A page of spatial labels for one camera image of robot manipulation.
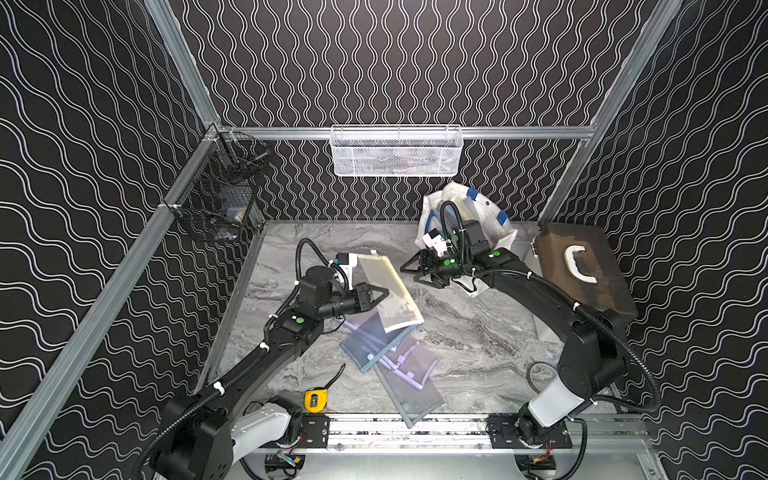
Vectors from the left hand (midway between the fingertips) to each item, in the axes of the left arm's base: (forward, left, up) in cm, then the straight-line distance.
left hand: (389, 289), depth 72 cm
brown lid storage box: (+25, -62, -16) cm, 69 cm away
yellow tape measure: (-20, +17, -24) cm, 36 cm away
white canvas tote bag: (+39, -28, -6) cm, 48 cm away
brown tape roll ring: (-9, -40, -24) cm, 48 cm away
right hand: (+8, -5, -3) cm, 10 cm away
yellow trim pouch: (-4, -2, -3) cm, 5 cm away
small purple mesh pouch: (-8, -7, -24) cm, 27 cm away
